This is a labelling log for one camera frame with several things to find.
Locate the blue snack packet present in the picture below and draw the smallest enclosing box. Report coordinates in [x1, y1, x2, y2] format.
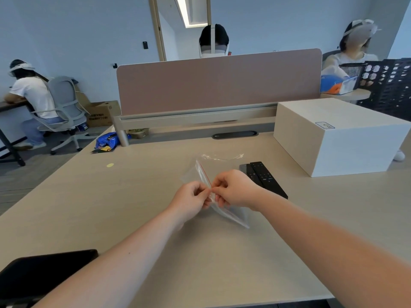
[91, 132, 131, 154]

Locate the black plastic crate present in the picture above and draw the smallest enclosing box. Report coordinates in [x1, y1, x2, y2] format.
[356, 58, 411, 121]

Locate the black mesh basket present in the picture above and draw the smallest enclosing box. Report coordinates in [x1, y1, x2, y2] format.
[339, 62, 366, 82]

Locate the blue and white box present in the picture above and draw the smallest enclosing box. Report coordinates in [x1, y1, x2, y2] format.
[320, 74, 358, 95]

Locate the pink desk divider panel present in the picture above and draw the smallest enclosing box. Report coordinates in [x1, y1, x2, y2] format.
[116, 49, 322, 116]

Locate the long ceiling light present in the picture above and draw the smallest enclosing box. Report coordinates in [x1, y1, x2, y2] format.
[176, 0, 208, 28]

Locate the brown cardboard box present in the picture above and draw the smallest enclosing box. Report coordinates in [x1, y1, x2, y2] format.
[84, 100, 122, 127]

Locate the white rectangular box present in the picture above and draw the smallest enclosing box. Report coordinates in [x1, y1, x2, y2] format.
[273, 98, 411, 178]

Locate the clear plastic bag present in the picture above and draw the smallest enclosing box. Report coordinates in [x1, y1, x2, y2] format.
[201, 153, 245, 163]

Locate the grey remote control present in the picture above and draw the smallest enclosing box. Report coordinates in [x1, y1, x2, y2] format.
[239, 163, 264, 188]

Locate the grey office chair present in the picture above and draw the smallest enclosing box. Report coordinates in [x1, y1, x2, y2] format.
[38, 76, 98, 155]

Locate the person's right hand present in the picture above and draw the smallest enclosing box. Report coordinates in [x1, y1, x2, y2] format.
[210, 169, 268, 211]

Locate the person's right forearm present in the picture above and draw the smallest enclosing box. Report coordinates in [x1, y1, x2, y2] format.
[255, 189, 411, 308]

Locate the person's left hand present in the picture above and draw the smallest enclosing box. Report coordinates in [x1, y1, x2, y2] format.
[168, 181, 213, 226]

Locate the dark wooden desk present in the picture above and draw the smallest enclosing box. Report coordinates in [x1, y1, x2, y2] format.
[0, 99, 33, 167]

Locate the black remote control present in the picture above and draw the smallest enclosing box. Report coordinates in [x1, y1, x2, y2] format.
[250, 161, 288, 200]

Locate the black oval cable grommet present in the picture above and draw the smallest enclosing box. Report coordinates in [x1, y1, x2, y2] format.
[212, 131, 259, 140]

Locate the grey divider support rail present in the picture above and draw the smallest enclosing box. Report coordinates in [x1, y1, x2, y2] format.
[112, 104, 278, 147]

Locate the wooden door frame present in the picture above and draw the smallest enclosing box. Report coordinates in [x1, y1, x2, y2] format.
[148, 0, 212, 61]

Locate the black tablet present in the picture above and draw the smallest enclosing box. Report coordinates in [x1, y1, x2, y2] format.
[0, 249, 99, 307]

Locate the round light wooden table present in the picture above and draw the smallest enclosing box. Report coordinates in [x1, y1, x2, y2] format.
[321, 89, 371, 104]

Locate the clear red-striped zip bag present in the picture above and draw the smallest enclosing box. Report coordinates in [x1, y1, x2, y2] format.
[180, 160, 251, 229]

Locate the person's left forearm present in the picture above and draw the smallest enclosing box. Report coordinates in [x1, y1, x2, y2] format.
[32, 205, 185, 308]

